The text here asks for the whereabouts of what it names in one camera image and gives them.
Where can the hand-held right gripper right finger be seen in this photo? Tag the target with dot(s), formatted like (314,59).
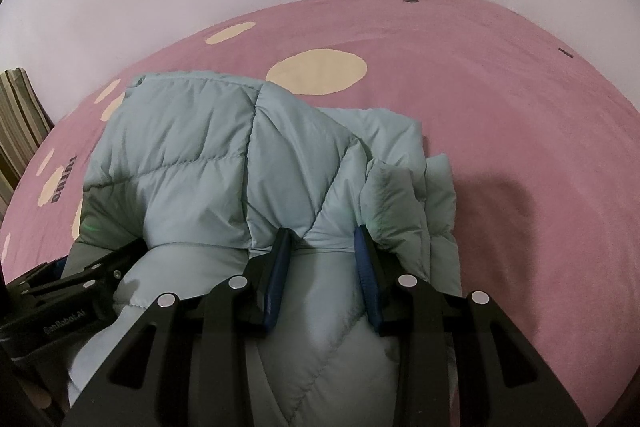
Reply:
(365,274)

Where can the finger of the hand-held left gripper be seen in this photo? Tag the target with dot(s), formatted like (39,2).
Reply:
(107,269)
(59,266)

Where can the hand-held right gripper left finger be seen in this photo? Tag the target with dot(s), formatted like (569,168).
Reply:
(276,277)

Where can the light blue puffer jacket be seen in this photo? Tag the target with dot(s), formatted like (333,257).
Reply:
(200,147)

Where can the beige striped curtain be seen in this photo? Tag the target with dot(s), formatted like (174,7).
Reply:
(20,122)

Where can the pink dotted bed sheet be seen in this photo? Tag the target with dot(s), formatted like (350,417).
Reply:
(475,107)

